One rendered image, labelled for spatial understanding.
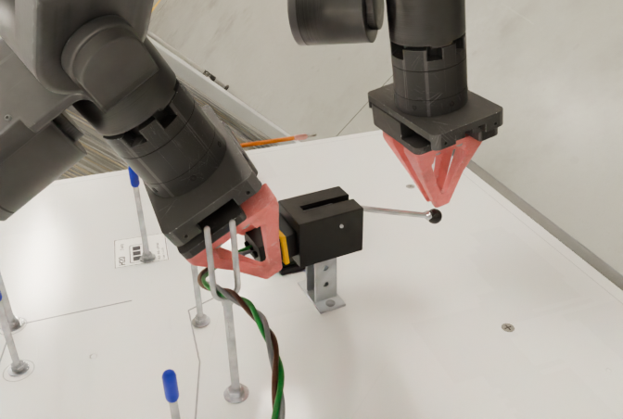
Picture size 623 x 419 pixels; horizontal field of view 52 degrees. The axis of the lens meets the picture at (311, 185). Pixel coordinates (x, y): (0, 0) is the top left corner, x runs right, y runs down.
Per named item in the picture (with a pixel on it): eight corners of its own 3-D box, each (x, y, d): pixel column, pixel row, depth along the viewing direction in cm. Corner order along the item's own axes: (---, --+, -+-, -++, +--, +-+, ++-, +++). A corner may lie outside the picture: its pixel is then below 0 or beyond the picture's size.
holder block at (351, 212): (362, 250, 52) (363, 208, 50) (299, 268, 50) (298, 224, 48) (338, 225, 55) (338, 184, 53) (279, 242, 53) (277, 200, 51)
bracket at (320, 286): (346, 306, 53) (347, 257, 51) (320, 314, 52) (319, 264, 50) (322, 276, 57) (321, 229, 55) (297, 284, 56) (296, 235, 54)
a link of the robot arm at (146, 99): (127, 0, 32) (97, -20, 36) (17, 86, 31) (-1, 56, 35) (200, 99, 37) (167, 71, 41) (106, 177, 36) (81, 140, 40)
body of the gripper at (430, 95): (435, 158, 47) (429, 65, 43) (367, 111, 55) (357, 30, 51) (506, 130, 49) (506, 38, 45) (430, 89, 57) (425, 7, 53)
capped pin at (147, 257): (158, 258, 60) (143, 155, 55) (146, 265, 59) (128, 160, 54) (149, 252, 61) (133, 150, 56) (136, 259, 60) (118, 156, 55)
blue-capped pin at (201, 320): (212, 324, 51) (202, 234, 47) (195, 330, 51) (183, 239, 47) (207, 313, 53) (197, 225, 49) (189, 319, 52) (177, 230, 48)
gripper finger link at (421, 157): (423, 232, 53) (415, 133, 48) (379, 194, 59) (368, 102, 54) (489, 202, 55) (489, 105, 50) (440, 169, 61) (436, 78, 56)
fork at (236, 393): (245, 381, 46) (230, 212, 39) (254, 398, 45) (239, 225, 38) (219, 389, 45) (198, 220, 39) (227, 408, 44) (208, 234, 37)
